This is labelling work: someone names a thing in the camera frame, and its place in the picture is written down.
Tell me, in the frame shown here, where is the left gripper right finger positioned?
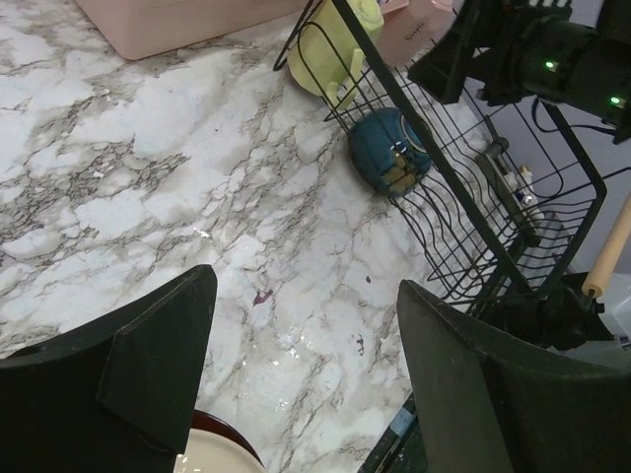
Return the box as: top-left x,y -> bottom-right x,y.
396,280 -> 630,472

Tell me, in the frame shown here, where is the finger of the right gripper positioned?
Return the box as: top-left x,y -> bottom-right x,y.
407,0 -> 493,103

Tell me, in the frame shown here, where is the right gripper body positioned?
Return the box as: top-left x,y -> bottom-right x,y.
472,1 -> 557,106

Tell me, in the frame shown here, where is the black wire dish rack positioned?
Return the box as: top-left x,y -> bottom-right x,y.
276,1 -> 606,320

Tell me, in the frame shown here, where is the yellow-green ceramic mug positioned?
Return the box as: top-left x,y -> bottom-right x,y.
288,1 -> 365,110

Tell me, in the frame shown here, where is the dark bowl cream inside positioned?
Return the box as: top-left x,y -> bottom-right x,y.
348,107 -> 432,198

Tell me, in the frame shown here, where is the translucent pink storage box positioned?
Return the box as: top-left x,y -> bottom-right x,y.
77,1 -> 454,67

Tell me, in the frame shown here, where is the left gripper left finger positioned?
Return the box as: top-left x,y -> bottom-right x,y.
1,265 -> 217,472

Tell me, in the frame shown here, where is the pink and cream plate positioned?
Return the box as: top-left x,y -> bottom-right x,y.
174,410 -> 267,473

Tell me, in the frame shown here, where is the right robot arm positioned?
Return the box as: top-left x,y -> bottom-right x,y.
408,1 -> 630,144

